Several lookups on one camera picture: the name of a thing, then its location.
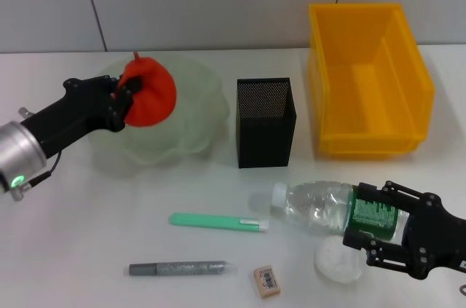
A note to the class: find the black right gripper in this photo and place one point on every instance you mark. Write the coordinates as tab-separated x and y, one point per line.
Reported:
440	242

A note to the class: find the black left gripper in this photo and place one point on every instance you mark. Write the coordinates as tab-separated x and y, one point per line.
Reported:
80	107

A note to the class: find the red-orange fruit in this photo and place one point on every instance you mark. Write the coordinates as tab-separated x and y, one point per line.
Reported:
156	97

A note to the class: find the white paper ball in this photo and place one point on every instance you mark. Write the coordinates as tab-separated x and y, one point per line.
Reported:
335	264

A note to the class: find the clear water bottle green label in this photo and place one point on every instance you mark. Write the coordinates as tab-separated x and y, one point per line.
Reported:
313	209

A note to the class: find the mint green pen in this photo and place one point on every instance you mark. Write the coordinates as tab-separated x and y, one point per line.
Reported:
204	221

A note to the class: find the translucent wavy fruit plate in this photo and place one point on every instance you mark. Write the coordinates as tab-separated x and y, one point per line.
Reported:
196	111

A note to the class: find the beige eraser with barcode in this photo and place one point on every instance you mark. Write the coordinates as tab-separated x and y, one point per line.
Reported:
267	282

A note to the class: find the black mesh pen holder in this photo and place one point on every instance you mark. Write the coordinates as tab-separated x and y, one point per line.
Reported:
265	140

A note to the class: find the silver glitter pen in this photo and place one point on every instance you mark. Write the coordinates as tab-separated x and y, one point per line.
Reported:
182	268

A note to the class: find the yellow plastic storage bin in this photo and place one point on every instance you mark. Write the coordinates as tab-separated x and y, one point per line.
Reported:
364	104

